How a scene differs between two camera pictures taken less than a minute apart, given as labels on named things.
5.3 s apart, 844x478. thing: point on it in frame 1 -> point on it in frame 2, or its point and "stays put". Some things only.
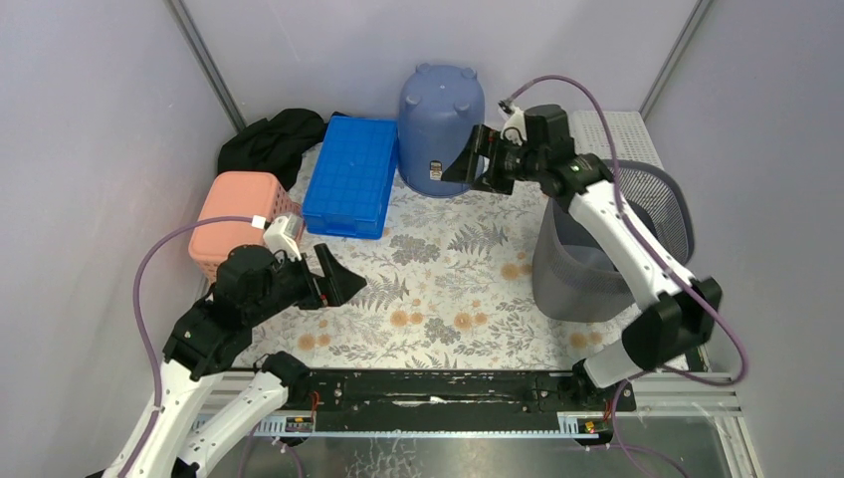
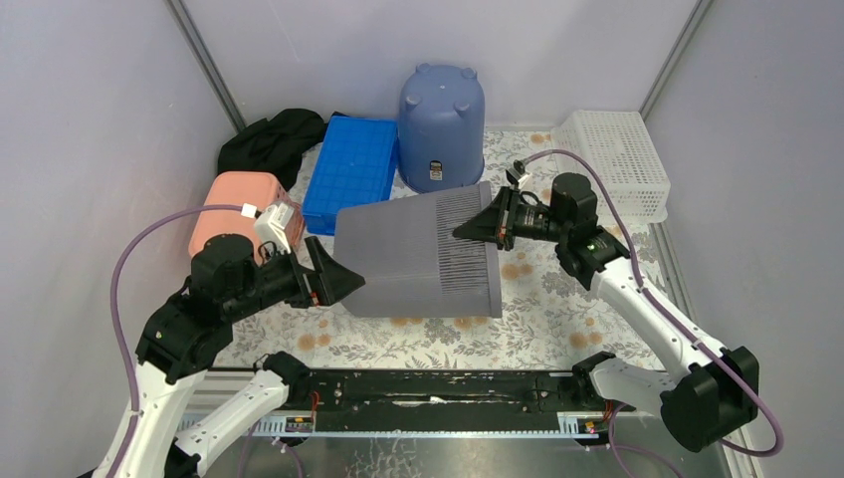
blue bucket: (439, 108) stays put
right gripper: (464, 169) -> (496, 223)
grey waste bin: (576, 276) -> (411, 260)
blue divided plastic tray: (352, 176) stays put
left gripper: (316, 285) stays put
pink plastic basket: (237, 194) stays put
